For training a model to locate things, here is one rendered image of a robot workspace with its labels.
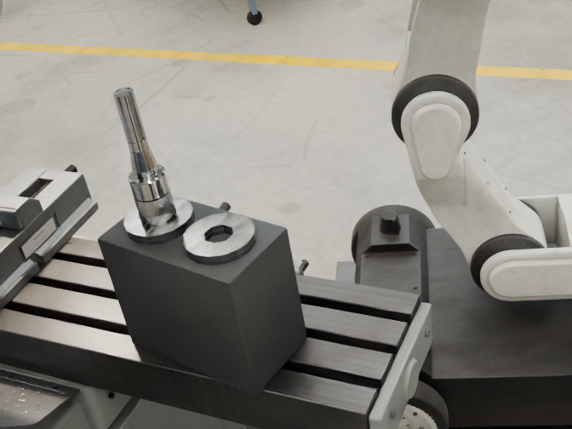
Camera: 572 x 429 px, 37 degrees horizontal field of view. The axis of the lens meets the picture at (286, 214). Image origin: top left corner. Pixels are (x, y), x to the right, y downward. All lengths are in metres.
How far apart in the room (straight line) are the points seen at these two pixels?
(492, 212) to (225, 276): 0.69
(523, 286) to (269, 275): 0.68
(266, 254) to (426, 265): 0.82
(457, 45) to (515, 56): 2.57
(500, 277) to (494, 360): 0.15
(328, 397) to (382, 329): 0.13
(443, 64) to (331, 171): 1.86
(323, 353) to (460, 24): 0.56
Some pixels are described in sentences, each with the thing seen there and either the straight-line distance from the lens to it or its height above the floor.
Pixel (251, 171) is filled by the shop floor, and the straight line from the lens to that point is 3.32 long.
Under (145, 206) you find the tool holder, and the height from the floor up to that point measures 1.15.
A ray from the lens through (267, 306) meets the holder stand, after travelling 1.06.
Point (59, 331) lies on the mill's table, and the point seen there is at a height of 0.92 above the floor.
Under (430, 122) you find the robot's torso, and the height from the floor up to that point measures 1.02.
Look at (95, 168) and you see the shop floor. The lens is 3.61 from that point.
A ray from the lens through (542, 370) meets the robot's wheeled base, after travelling 1.60.
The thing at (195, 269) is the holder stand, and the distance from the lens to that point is 1.02.
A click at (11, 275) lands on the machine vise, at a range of 1.42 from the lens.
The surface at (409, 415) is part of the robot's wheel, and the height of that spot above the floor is 0.52.
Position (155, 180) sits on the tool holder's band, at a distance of 1.06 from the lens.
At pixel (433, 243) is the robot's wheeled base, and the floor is 0.57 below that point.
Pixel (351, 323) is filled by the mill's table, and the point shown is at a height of 0.92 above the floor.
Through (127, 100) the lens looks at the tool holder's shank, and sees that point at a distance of 1.02.
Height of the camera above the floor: 1.71
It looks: 34 degrees down
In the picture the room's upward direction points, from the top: 10 degrees counter-clockwise
